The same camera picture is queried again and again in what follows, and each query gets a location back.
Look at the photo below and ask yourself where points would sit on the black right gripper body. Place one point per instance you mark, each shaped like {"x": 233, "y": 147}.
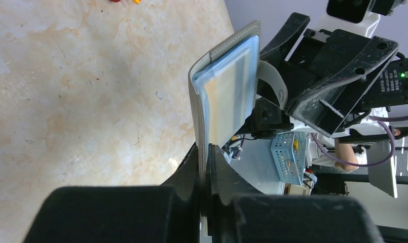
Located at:
{"x": 333, "y": 79}

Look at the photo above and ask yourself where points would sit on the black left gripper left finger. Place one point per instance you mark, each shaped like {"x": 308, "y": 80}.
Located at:
{"x": 165, "y": 213}

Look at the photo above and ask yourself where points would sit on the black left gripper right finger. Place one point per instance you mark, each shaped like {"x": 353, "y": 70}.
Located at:
{"x": 238, "y": 212}

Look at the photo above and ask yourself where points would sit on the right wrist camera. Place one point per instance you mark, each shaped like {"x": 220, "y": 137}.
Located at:
{"x": 360, "y": 17}

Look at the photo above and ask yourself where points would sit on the blue perforated plastic basket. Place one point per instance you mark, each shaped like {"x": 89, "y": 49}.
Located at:
{"x": 289, "y": 154}

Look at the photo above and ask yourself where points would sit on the gold credit card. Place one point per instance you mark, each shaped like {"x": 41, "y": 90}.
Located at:
{"x": 229, "y": 90}

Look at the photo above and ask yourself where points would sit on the yellow red toy brick car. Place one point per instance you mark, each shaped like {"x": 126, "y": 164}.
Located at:
{"x": 132, "y": 1}

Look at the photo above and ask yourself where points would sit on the person forearm in background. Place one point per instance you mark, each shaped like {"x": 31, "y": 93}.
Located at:
{"x": 346, "y": 153}

